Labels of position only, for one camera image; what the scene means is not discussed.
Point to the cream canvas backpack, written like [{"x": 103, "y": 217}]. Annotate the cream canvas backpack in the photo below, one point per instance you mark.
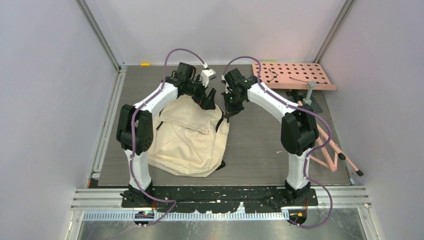
[{"x": 187, "y": 140}]

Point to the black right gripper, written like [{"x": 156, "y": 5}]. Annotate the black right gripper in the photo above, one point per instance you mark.
[{"x": 231, "y": 111}]

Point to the pink perforated stand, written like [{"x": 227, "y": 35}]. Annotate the pink perforated stand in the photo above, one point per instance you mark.
[{"x": 293, "y": 77}]

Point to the grey bracket on stand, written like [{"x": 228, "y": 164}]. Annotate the grey bracket on stand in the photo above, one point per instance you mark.
[{"x": 307, "y": 99}]

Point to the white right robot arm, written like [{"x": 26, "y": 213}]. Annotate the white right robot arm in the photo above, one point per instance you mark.
[{"x": 298, "y": 133}]

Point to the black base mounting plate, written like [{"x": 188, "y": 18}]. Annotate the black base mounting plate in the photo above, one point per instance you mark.
[{"x": 217, "y": 199}]

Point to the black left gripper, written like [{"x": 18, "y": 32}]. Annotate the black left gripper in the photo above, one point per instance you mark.
[{"x": 206, "y": 102}]

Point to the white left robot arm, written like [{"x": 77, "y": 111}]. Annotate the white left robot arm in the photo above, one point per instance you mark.
[{"x": 135, "y": 130}]

